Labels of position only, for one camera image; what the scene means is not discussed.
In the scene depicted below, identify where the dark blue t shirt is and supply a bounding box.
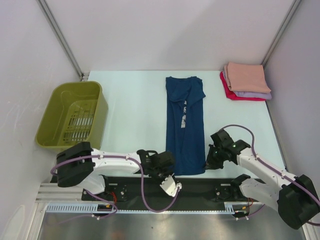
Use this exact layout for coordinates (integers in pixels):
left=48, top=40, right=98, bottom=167
left=165, top=76, right=206, bottom=176

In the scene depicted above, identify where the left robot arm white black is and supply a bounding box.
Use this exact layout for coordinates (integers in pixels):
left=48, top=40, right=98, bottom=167
left=50, top=141, right=182, bottom=200

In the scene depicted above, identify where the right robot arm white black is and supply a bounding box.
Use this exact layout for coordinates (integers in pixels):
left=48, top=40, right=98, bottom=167
left=206, top=129, right=320, bottom=230

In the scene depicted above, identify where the folded red t shirt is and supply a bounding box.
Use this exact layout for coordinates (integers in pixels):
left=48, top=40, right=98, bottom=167
left=219, top=71, right=266, bottom=102

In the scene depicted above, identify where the folded lilac t shirt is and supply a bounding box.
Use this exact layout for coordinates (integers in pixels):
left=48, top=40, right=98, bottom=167
left=222, top=65, right=272, bottom=100

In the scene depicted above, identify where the folded pink t shirt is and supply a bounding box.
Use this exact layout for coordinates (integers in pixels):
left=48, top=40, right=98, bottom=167
left=223, top=62, right=271, bottom=94

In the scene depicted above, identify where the olive green plastic basket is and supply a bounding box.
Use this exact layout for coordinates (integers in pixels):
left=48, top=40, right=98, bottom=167
left=35, top=81, right=109, bottom=153

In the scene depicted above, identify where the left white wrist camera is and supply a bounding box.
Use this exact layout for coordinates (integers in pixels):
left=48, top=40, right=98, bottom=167
left=159, top=175, right=183, bottom=197

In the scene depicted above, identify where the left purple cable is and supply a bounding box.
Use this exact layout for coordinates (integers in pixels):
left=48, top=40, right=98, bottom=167
left=50, top=154, right=182, bottom=221

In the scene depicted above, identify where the purple cable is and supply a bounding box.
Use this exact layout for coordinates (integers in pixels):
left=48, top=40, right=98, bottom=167
left=222, top=124, right=320, bottom=226
left=50, top=154, right=182, bottom=221

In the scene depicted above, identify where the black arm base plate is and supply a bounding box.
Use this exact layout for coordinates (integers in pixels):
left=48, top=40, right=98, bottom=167
left=81, top=176, right=256, bottom=212

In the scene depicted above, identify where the white slotted cable duct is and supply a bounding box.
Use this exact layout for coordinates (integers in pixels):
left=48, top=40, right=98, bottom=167
left=46, top=203, right=246, bottom=215

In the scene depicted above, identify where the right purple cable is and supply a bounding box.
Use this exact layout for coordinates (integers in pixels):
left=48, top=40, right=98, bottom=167
left=222, top=124, right=320, bottom=226

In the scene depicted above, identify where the right aluminium frame post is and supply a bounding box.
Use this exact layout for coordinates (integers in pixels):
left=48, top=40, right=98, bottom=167
left=261, top=0, right=304, bottom=68

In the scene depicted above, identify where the aluminium frame post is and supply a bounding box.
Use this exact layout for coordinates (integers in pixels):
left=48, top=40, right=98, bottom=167
left=36, top=0, right=85, bottom=81
left=261, top=0, right=304, bottom=68

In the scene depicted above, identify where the left aluminium frame post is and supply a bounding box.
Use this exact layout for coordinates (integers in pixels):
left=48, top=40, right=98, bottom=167
left=36, top=0, right=85, bottom=81

